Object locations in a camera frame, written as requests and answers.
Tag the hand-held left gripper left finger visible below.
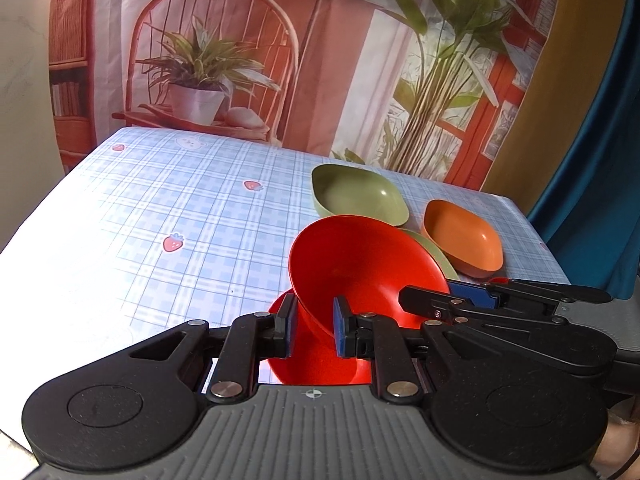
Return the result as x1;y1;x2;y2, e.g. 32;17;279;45
97;293;300;404

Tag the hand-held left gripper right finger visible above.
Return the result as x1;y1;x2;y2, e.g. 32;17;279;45
332;296;619;402

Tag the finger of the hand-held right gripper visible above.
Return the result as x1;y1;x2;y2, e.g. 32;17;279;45
399;285;568;332
449;279;613;311

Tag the red round bowl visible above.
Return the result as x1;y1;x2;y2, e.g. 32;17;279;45
288;214;451;354
267;287;374;387

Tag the green square bowl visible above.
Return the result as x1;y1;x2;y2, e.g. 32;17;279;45
311;163;411;227
399;228;462;282

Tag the orange square bowl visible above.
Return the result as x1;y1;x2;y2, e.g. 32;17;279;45
419;199;505;279

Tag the blue curtain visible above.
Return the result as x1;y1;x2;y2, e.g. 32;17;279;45
527;0;640;297

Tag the blue checkered tablecloth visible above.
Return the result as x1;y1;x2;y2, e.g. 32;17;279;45
0;127;572;392

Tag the mustard yellow curtain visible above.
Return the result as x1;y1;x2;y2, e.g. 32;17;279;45
481;0;632;207

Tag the printed backdrop cloth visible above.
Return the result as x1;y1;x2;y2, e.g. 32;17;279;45
47;0;568;192

